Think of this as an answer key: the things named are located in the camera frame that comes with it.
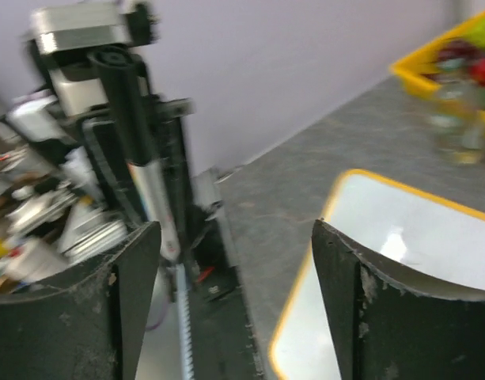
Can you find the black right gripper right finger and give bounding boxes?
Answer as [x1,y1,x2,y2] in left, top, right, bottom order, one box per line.
[312,220,485,379]

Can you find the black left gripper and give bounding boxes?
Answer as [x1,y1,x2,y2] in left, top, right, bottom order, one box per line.
[26,41,199,254]

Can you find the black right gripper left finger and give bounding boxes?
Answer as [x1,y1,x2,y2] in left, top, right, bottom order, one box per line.
[0,222,161,379]

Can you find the yellow framed whiteboard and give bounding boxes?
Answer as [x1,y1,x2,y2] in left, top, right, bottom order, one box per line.
[268,169,485,379]

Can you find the yellow plastic fruit tray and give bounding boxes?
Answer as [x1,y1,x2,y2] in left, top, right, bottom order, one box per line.
[392,11,485,121]

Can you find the red cherry bunch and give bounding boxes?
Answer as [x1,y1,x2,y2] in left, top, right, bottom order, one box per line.
[468,58,485,87]

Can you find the dark purple grape bunch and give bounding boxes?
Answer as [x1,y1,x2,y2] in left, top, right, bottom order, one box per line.
[435,39,481,73]

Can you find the green apple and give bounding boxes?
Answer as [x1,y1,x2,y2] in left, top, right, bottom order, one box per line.
[461,17,485,49]

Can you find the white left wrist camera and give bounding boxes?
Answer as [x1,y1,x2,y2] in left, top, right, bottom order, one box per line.
[20,0,162,55]

